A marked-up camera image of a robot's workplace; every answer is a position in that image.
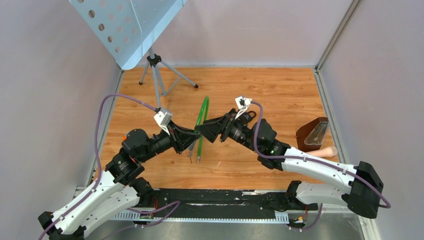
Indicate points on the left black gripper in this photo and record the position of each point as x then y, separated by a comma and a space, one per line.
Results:
181, 140

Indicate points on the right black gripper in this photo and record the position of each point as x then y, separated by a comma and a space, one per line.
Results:
211, 129

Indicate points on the green cable lock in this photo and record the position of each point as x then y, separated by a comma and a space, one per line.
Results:
202, 116

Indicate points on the black padlock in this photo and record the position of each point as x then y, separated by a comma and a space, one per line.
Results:
247, 117

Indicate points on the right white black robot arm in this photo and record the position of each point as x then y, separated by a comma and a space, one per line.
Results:
358, 187

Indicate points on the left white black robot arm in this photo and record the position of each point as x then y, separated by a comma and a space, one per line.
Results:
118, 187

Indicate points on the pink cylinder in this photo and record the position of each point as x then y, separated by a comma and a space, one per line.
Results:
326, 152

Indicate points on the light blue music stand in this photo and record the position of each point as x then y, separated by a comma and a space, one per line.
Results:
128, 29

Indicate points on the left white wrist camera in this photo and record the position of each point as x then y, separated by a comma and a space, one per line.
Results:
163, 117

